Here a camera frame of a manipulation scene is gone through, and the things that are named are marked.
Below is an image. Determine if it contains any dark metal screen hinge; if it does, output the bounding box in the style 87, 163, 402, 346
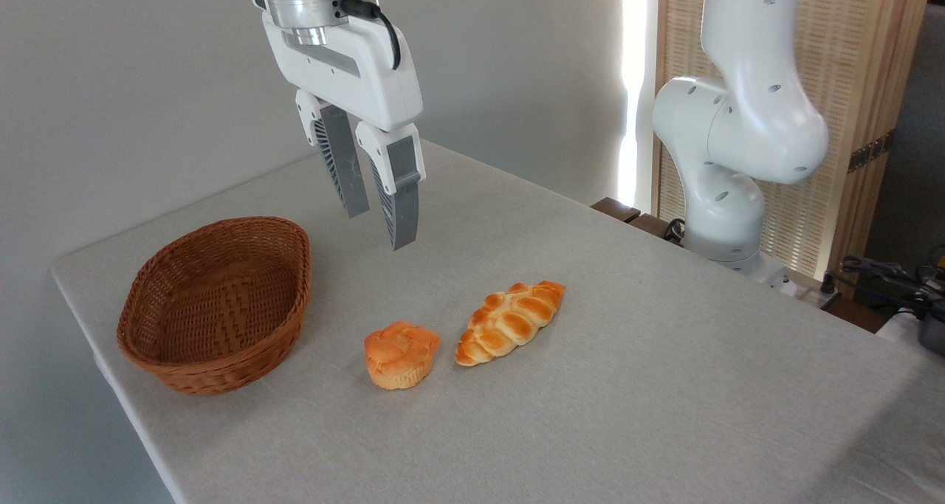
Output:
847, 128, 897, 175

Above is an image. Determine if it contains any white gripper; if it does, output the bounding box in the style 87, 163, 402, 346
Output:
261, 8, 427, 252

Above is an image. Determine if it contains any braided long bread loaf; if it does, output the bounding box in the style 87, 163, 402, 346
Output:
454, 280, 567, 367

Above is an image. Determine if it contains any brown wicker basket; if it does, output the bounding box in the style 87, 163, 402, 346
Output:
116, 216, 312, 396

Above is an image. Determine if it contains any round orange bread bun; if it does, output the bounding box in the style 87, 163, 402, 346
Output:
364, 321, 441, 391

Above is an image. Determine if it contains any wooden slatted folding screen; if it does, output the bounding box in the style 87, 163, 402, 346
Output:
653, 0, 935, 283

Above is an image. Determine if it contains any beige tablecloth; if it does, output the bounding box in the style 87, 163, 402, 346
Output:
50, 139, 945, 504

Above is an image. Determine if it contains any black cable bundle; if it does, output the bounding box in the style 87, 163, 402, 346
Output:
838, 247, 945, 322

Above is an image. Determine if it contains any dark brown wooden block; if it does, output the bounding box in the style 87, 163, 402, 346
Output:
628, 213, 684, 246
591, 197, 642, 224

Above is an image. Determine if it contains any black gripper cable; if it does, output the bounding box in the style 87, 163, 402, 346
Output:
339, 0, 402, 72

